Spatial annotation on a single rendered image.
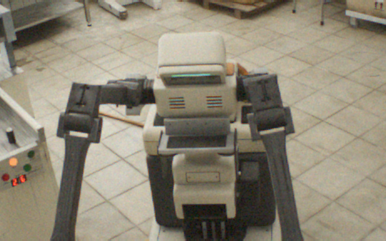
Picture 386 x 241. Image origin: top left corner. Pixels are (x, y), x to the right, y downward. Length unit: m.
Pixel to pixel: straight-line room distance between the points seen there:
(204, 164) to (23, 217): 0.85
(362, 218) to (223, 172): 1.22
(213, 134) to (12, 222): 0.99
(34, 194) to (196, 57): 1.02
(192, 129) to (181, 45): 0.30
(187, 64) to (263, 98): 0.45
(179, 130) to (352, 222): 1.40
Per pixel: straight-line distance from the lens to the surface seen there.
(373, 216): 3.14
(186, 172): 2.09
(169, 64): 1.81
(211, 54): 1.80
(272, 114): 1.40
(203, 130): 1.95
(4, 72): 3.07
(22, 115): 2.45
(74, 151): 1.47
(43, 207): 2.52
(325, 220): 3.08
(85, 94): 1.49
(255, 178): 2.22
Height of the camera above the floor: 2.01
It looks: 29 degrees down
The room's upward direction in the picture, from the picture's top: 9 degrees counter-clockwise
